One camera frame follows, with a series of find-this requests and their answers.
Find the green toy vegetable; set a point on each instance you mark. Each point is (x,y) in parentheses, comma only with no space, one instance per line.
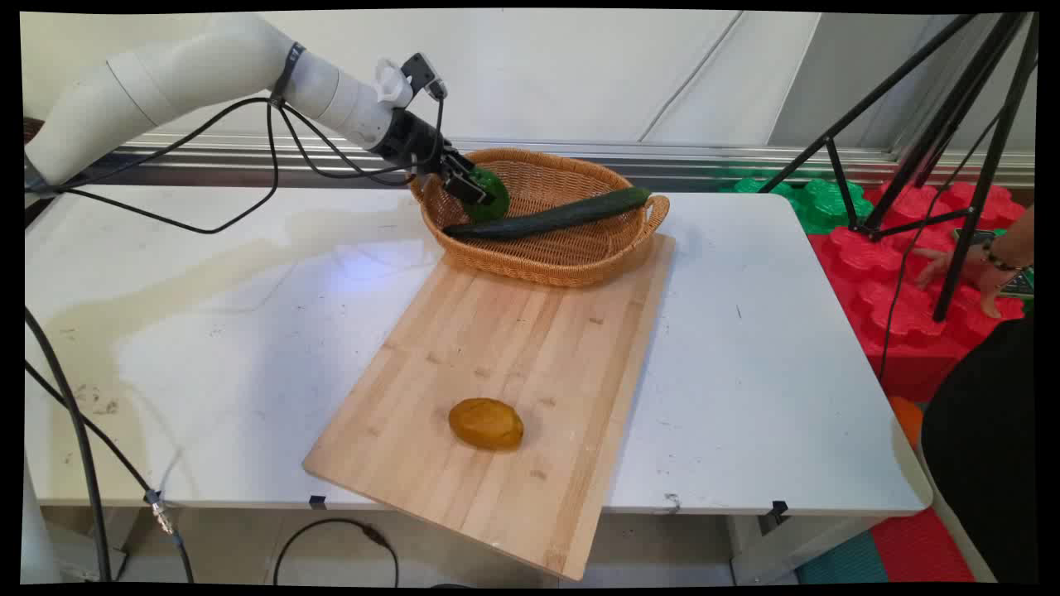
(497,203)

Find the bamboo cutting board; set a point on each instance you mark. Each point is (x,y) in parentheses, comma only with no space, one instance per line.
(497,364)

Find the aluminium window rail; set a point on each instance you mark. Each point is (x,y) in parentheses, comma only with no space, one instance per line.
(704,161)

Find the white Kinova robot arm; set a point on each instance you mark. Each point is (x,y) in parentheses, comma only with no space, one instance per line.
(207,66)

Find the person's black clothing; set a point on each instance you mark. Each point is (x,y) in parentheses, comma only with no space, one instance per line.
(985,447)

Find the yellow-brown potato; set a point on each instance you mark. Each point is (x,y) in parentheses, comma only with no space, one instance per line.
(486,424)

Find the green foam blocks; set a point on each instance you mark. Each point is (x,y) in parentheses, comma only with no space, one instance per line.
(816,203)

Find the person's bare hand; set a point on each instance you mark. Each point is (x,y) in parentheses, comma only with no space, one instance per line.
(973,277)

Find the woven wicker basket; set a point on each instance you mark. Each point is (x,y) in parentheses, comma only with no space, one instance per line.
(546,263)

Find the white table leg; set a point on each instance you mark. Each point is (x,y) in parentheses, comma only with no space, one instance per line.
(787,550)

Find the red foam blocks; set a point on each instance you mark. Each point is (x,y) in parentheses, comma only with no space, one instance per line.
(886,290)

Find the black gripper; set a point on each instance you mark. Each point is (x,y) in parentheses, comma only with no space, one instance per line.
(410,142)

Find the long dark green cucumber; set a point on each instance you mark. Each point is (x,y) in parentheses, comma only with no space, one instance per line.
(546,219)

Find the black tripod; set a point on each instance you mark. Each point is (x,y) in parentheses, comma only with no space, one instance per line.
(961,124)

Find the wrist camera on white mount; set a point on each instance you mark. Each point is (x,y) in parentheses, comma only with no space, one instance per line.
(396,83)

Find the person's bare forearm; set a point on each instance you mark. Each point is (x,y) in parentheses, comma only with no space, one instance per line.
(1017,240)

